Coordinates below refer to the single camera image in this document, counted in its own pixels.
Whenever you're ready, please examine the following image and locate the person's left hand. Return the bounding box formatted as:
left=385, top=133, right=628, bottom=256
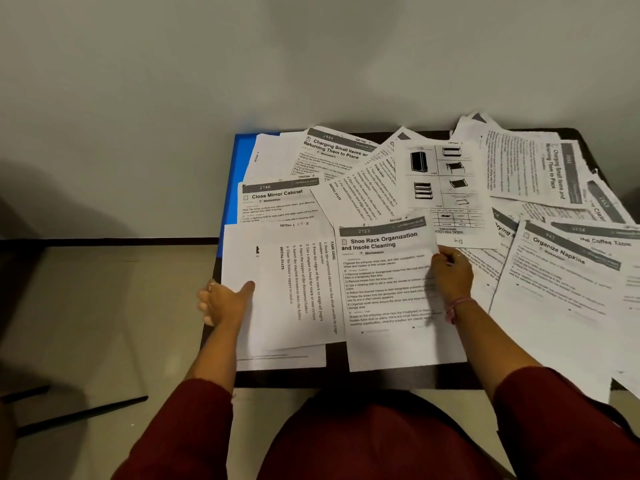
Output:
left=197, top=280, right=256, bottom=328

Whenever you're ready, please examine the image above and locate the maroon garment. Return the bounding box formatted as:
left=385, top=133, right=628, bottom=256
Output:
left=111, top=367, right=640, bottom=480

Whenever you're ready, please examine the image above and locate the pink thread bracelet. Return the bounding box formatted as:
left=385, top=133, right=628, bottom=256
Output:
left=444, top=297, right=477, bottom=325

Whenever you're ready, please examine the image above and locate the pile of printed papers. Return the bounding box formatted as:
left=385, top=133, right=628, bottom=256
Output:
left=236, top=112, right=640, bottom=404

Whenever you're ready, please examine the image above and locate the blue plastic folder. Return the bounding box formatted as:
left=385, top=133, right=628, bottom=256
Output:
left=216, top=133, right=281, bottom=259

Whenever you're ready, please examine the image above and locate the plain text instruction paper sheet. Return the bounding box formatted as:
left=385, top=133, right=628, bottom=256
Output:
left=221, top=222, right=346, bottom=352

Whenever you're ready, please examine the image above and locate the black metal stand leg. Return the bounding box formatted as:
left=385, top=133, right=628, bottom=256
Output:
left=15, top=395, right=149, bottom=438
left=0, top=384, right=52, bottom=404

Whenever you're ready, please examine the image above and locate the grey header checklist paper sheet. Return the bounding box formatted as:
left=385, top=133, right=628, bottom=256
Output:
left=336, top=215, right=469, bottom=373

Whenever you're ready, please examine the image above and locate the person's right forearm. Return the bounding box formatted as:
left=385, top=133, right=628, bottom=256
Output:
left=448, top=301, right=545, bottom=401

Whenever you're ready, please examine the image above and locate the person's right hand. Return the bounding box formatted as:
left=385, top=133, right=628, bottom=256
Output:
left=430, top=246, right=475, bottom=308

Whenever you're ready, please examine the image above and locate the person's left forearm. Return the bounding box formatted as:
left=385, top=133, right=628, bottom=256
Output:
left=185, top=317, right=246, bottom=395

